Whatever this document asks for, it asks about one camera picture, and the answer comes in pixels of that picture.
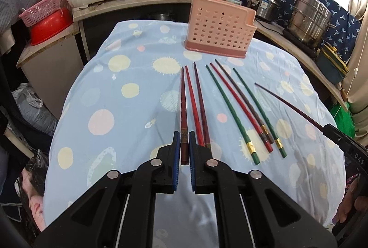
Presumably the green bag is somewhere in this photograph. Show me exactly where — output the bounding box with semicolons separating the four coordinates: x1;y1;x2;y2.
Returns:
331;101;355;139

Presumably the red plastic basin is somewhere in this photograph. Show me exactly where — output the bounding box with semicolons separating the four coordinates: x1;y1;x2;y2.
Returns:
29;8;74;46

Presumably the green lunch box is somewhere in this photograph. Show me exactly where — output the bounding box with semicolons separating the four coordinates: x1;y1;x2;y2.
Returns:
316;42;350;84

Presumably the light blue patterned cloth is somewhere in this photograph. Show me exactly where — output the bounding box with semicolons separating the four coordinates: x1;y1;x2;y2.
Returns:
43;19;347;248

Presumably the beige curtain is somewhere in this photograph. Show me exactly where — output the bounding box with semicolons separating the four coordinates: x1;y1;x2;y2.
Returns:
345;0;368;116

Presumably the dark brown chopstick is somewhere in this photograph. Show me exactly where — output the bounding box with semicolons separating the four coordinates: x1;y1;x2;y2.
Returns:
181;67;190;166
215;59;275;145
193;62;213;151

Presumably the black induction cooker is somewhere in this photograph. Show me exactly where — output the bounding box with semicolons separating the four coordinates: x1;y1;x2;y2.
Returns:
283;28;322;58

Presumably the grey plastic bag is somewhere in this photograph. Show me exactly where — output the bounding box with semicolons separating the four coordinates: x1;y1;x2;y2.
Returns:
11;82;59;136

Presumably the pink perforated utensil holder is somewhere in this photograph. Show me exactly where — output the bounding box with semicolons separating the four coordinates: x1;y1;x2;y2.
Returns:
184;0;257;59

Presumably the wooden corner counter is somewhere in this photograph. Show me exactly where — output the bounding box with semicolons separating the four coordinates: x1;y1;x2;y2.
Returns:
72;0;350;112

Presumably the red chopstick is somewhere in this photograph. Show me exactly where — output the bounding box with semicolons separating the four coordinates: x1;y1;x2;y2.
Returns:
210;63;273;153
185;65;205;148

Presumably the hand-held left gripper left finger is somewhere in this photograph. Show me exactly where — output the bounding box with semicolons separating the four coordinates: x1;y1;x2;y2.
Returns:
33;131;181;248

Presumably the person's right hand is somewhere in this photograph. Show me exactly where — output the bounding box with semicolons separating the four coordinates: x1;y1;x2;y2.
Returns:
336;179;368;224

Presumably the steel rice cooker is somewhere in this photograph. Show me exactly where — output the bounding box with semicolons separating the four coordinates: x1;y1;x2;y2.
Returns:
247;0;284;22

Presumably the steel steamer pot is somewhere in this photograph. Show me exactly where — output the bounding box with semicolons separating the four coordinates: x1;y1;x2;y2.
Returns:
287;0;337;45

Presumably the beige cabinet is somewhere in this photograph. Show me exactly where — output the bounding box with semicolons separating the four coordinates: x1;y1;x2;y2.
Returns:
16;25;84;119

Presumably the dark purple chopstick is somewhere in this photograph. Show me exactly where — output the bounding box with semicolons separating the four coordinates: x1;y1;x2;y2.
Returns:
254;82;325;129

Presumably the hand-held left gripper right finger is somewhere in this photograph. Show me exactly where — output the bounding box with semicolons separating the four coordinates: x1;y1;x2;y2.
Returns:
188;133;338;248

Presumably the green chopstick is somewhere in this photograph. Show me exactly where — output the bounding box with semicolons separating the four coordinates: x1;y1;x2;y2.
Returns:
205;64;261;165
233;68;287;159

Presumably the pink plastic basket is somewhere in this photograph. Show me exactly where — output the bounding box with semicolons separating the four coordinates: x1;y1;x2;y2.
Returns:
19;0;66;27

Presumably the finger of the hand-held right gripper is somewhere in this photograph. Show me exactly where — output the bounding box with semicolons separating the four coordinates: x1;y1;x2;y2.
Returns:
321;124;368;156

